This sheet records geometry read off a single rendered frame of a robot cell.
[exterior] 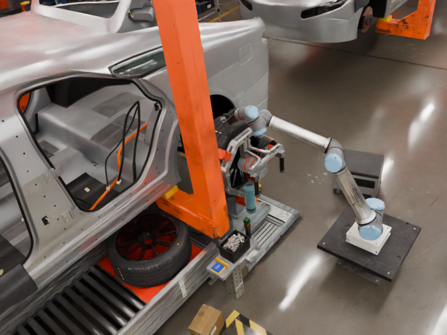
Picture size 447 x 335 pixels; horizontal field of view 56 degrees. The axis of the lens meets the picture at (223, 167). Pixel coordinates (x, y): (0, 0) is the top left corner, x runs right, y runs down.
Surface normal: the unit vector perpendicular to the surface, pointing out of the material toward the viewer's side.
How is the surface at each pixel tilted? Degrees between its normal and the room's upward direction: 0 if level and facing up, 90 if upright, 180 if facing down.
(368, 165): 0
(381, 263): 0
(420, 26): 90
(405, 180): 0
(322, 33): 107
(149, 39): 34
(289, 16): 87
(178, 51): 90
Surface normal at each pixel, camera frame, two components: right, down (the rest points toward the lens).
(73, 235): 0.76, 0.36
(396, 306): -0.11, -0.78
